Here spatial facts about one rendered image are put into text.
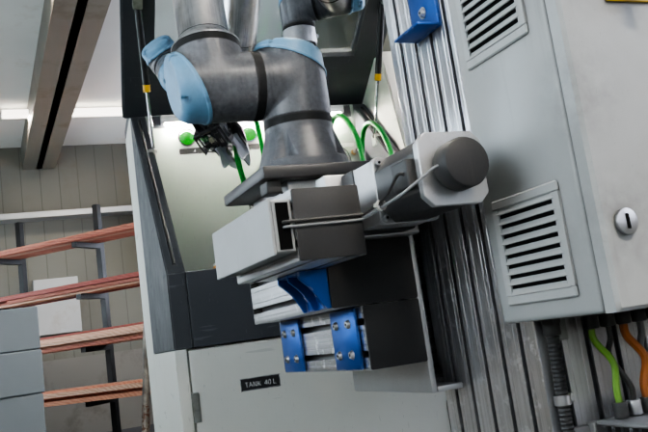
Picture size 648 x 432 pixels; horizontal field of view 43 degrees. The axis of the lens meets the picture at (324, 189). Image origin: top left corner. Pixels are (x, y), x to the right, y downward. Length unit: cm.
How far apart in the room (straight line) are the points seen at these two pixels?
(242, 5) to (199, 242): 86
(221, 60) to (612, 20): 63
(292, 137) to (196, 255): 106
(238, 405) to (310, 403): 15
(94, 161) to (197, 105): 840
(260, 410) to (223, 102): 73
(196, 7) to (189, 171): 102
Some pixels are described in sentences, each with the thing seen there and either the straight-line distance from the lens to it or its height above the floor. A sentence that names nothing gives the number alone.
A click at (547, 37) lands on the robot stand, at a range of 96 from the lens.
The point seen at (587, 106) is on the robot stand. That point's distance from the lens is 92.
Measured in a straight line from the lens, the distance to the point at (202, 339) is 177.
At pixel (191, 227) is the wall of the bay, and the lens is 234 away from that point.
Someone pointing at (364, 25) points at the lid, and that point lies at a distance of 236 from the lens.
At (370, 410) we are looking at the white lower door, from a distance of 186.
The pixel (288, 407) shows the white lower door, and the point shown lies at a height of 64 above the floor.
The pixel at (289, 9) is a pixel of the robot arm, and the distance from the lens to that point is 190.
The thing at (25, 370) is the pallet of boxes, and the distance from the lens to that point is 541.
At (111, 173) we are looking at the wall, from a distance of 970.
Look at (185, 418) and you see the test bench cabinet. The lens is 177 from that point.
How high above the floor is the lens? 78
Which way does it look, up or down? 10 degrees up
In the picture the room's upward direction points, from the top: 8 degrees counter-clockwise
